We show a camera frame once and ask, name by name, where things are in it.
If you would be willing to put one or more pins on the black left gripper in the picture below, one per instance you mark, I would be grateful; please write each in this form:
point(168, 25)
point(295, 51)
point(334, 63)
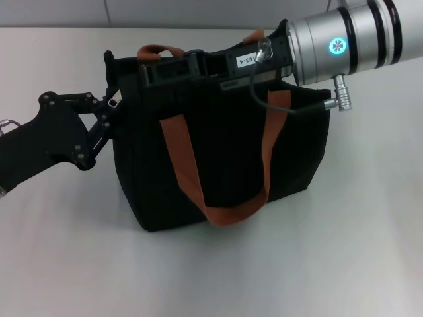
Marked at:
point(43, 142)

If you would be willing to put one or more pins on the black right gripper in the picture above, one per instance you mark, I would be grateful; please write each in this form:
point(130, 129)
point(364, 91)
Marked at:
point(257, 62)

